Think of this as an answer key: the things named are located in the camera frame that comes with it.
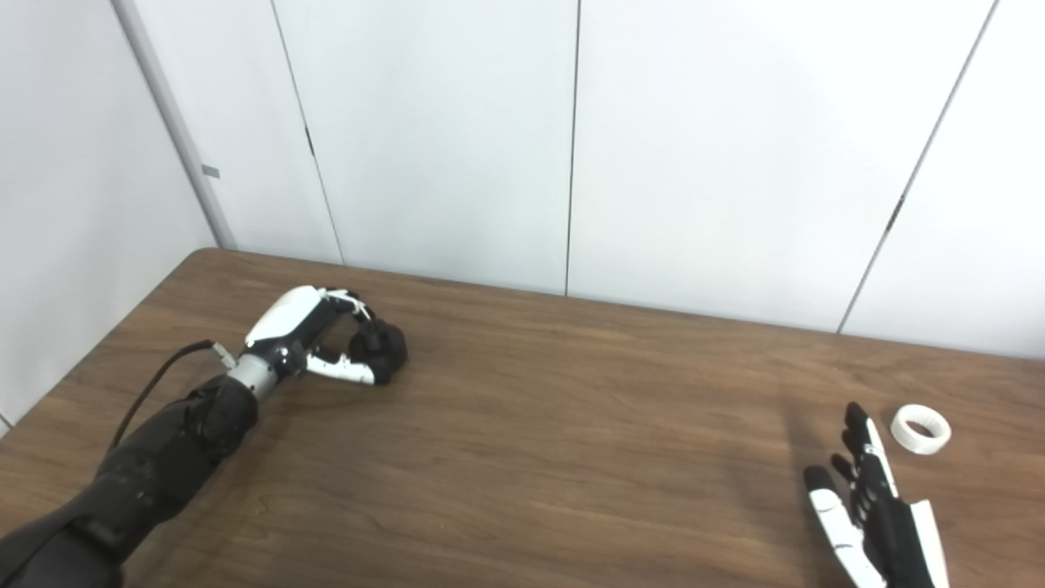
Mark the round black part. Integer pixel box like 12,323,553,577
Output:
349,318,408,386

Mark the white ring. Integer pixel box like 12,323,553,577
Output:
890,404,953,456

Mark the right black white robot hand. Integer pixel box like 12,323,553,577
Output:
803,402,950,588

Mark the grey wall corner strip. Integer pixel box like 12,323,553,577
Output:
112,0,238,251

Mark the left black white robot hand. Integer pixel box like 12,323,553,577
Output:
242,286,393,386

